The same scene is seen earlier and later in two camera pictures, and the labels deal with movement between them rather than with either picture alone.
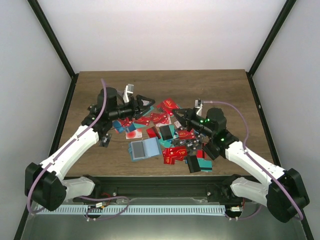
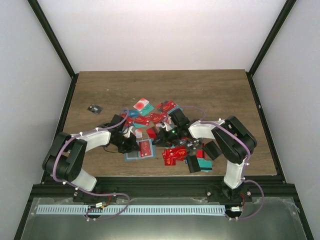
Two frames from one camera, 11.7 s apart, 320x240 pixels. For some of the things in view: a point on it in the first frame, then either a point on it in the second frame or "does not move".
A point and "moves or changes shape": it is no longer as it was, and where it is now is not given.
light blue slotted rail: [137, 209] does not move
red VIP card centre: [177, 153] does not move
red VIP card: [168, 105] does not move
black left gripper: [136, 108] -> [131, 147]
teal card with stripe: [205, 165] does not move
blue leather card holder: [144, 149] moves or changes shape
